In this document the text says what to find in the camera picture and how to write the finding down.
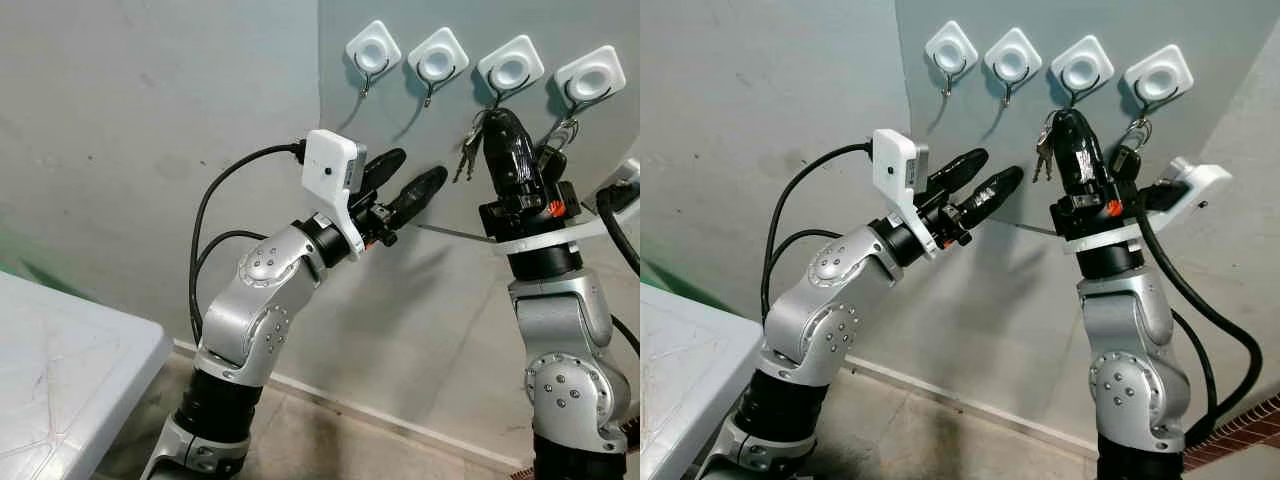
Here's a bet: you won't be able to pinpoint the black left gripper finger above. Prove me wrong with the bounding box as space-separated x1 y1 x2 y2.
955 166 1025 229
360 148 408 195
385 166 449 229
930 148 989 196

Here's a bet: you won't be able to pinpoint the silver keys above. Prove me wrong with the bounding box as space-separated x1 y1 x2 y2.
1033 108 1059 184
453 108 493 184

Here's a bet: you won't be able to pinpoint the white baseboard strip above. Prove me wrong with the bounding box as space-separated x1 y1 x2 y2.
175 340 533 473
848 355 1101 458

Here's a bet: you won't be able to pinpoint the white plastic table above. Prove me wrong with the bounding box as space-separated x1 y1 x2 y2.
0 270 173 480
640 283 766 480

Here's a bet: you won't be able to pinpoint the black key fob with ring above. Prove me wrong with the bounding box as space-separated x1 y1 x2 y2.
1110 115 1154 183
538 118 583 187

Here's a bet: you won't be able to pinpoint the grey-blue wall panel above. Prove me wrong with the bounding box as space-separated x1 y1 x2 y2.
895 0 1280 238
318 0 641 243

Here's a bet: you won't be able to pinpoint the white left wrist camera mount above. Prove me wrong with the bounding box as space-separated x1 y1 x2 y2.
302 129 369 261
872 128 941 261

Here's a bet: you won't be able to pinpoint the white square wall hook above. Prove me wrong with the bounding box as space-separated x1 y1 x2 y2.
553 45 628 117
924 20 979 98
1050 35 1115 107
346 20 403 99
407 27 470 108
1124 44 1195 114
477 35 546 107
984 27 1043 106

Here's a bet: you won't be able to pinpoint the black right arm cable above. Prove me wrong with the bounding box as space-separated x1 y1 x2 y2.
1130 190 1264 448
596 185 641 353

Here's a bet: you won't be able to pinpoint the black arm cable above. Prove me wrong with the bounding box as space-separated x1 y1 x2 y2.
1130 190 1264 448
760 142 876 326
596 185 641 353
188 142 306 346

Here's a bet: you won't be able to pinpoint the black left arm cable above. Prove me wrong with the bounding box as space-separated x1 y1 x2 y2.
760 142 876 326
188 142 306 346

